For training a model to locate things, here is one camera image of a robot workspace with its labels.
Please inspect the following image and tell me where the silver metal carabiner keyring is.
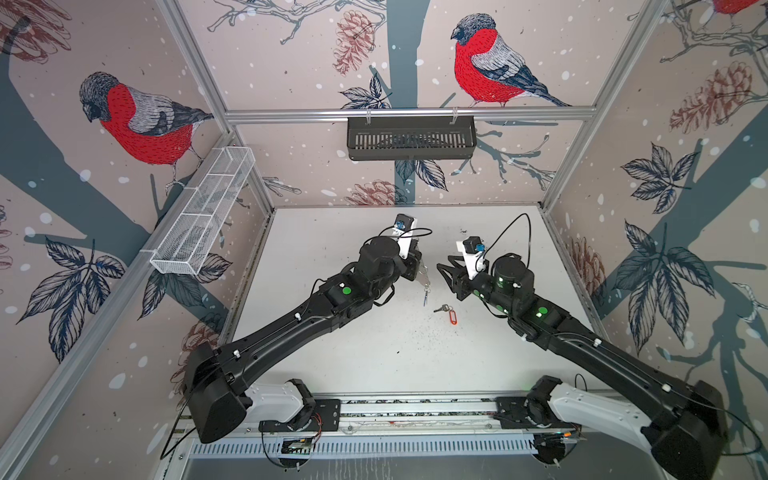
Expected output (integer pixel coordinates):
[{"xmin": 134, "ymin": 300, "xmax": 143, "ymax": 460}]
[{"xmin": 416, "ymin": 261, "xmax": 431, "ymax": 306}]

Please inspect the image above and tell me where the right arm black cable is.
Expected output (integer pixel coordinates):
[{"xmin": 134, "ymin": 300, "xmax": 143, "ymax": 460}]
[{"xmin": 479, "ymin": 212, "xmax": 533, "ymax": 265}]

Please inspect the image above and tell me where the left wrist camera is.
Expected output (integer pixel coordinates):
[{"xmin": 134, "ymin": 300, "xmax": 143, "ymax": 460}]
[{"xmin": 392, "ymin": 213, "xmax": 417, "ymax": 258}]

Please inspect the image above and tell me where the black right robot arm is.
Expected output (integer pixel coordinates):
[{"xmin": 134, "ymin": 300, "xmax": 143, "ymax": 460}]
[{"xmin": 436, "ymin": 254, "xmax": 728, "ymax": 479}]

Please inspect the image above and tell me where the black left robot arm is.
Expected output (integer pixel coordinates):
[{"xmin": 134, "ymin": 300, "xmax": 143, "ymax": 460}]
[{"xmin": 183, "ymin": 236, "xmax": 422, "ymax": 444}]

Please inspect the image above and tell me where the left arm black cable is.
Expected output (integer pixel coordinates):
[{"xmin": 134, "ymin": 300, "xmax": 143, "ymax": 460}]
[{"xmin": 377, "ymin": 226, "xmax": 434, "ymax": 241}]

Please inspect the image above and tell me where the horizontal aluminium frame bar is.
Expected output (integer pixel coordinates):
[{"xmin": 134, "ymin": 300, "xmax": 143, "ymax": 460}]
[{"xmin": 224, "ymin": 106, "xmax": 597, "ymax": 125}]

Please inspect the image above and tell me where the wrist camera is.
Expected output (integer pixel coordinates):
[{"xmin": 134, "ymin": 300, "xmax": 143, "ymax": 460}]
[
  {"xmin": 392, "ymin": 213, "xmax": 417, "ymax": 258},
  {"xmin": 456, "ymin": 236, "xmax": 488, "ymax": 280}
]

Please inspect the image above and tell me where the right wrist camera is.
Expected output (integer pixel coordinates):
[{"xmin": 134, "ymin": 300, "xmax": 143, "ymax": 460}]
[{"xmin": 456, "ymin": 236, "xmax": 488, "ymax": 280}]

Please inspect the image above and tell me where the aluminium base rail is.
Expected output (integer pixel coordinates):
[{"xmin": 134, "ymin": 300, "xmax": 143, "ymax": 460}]
[{"xmin": 189, "ymin": 388, "xmax": 651, "ymax": 468}]

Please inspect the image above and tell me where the black hanging wire basket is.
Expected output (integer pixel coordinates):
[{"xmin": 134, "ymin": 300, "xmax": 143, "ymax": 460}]
[{"xmin": 347, "ymin": 116, "xmax": 477, "ymax": 161}]

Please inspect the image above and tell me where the white mesh wire shelf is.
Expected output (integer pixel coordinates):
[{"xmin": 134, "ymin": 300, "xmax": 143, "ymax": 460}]
[{"xmin": 150, "ymin": 146, "xmax": 255, "ymax": 275}]

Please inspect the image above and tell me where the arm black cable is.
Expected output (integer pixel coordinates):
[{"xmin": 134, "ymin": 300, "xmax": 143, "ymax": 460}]
[
  {"xmin": 479, "ymin": 212, "xmax": 533, "ymax": 265},
  {"xmin": 377, "ymin": 226, "xmax": 434, "ymax": 241}
]

